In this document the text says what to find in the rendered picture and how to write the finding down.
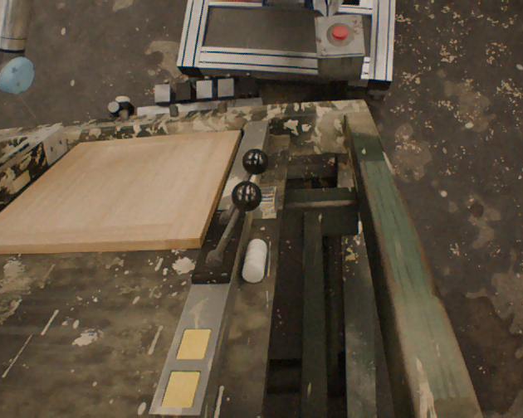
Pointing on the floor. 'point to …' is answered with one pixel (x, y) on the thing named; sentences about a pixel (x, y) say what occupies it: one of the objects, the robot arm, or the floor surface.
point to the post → (337, 90)
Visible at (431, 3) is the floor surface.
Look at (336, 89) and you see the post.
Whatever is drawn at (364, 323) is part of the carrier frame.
